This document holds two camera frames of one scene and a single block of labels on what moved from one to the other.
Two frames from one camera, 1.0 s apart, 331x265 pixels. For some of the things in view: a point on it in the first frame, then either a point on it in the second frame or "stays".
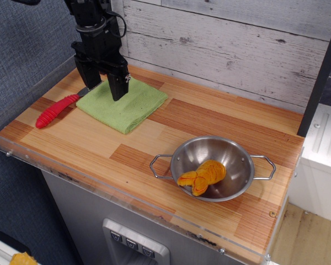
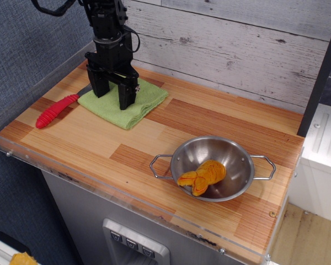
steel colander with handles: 241,168 stays
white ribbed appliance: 316,185 stays
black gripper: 102,53 to 116,59
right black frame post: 322,79 stays
